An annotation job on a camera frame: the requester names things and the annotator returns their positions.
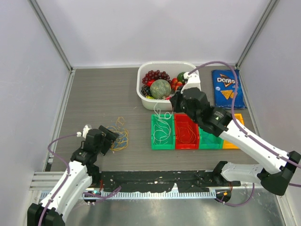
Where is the white cable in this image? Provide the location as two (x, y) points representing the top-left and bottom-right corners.
(152, 121), (172, 145)
(153, 102), (174, 128)

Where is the orange cable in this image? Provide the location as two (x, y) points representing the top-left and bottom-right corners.
(176, 124), (197, 143)

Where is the blue cable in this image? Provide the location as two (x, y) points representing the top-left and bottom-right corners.
(201, 133), (217, 144)

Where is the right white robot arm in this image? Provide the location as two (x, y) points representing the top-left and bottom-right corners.
(170, 88), (301, 196)

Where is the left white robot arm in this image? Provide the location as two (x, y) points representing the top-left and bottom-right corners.
(27, 125), (119, 226)

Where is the red yellow cherry cluster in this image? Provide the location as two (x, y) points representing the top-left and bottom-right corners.
(171, 78), (183, 91)

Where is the green speckled melon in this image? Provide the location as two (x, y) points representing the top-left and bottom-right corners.
(150, 80), (171, 99)

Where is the green lime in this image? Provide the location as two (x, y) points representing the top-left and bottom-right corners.
(177, 72), (185, 84)

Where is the left green plastic bin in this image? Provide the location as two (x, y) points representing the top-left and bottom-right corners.
(150, 114), (175, 150)

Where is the green plastic bin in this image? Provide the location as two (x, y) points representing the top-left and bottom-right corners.
(150, 114), (175, 150)
(199, 129), (223, 150)

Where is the dark blue grape bunch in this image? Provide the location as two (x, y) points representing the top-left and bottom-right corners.
(141, 85), (151, 97)

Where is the red plastic bin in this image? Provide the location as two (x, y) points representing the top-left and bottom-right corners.
(174, 114), (199, 150)

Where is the white plastic fruit basket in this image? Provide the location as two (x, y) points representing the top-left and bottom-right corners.
(136, 61), (196, 111)

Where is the red grape bunch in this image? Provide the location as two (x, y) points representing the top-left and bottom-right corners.
(142, 70), (170, 84)

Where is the blue Doritos chip bag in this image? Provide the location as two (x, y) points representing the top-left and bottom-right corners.
(212, 70), (246, 109)

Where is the right green plastic bin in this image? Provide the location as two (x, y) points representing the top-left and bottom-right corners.
(199, 129), (223, 150)

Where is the yellow plastic bin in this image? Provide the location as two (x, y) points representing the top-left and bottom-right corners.
(222, 113), (244, 150)

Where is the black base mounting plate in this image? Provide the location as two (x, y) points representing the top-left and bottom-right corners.
(100, 170), (241, 193)

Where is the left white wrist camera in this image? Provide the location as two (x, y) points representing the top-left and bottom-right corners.
(76, 124), (92, 139)

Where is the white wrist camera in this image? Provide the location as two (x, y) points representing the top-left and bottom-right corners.
(181, 72), (201, 93)
(76, 124), (92, 139)

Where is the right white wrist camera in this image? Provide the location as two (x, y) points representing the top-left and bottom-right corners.
(181, 72), (201, 93)

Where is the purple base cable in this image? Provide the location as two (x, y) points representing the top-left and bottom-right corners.
(83, 185), (123, 203)

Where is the white slotted cable duct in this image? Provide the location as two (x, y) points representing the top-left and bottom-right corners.
(53, 190), (216, 202)

